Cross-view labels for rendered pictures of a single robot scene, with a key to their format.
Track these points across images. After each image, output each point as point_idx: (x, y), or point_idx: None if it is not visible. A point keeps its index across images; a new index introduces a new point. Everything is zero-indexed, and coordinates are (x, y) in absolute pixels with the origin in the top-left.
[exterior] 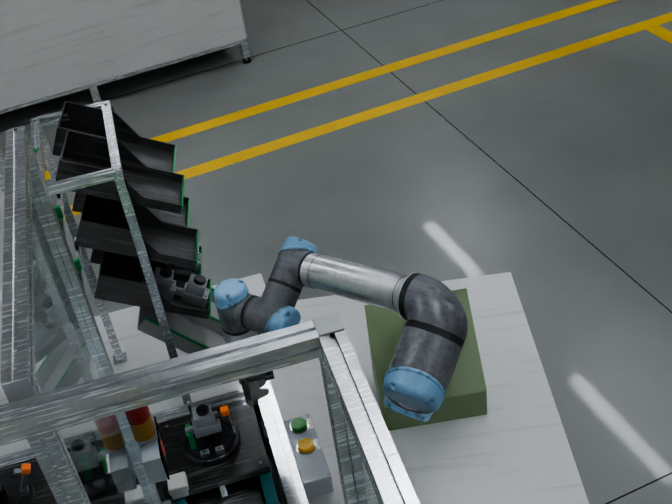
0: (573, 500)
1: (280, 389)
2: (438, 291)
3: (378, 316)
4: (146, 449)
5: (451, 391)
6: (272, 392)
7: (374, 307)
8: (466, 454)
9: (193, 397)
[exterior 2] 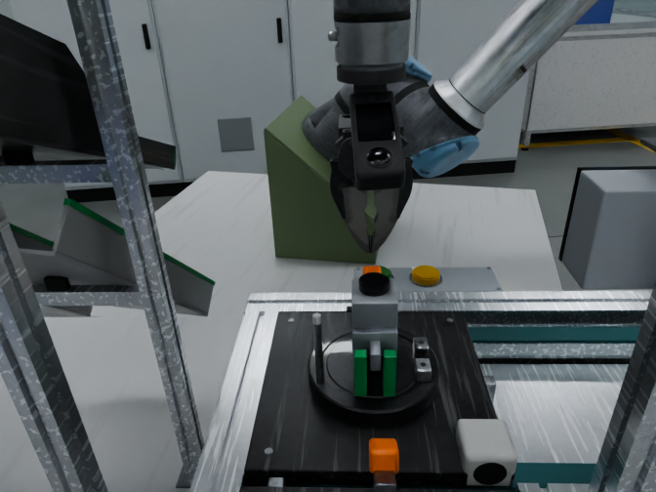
0: (512, 193)
1: (223, 337)
2: None
3: (285, 136)
4: None
5: None
6: (280, 294)
7: (273, 128)
8: (436, 225)
9: (127, 462)
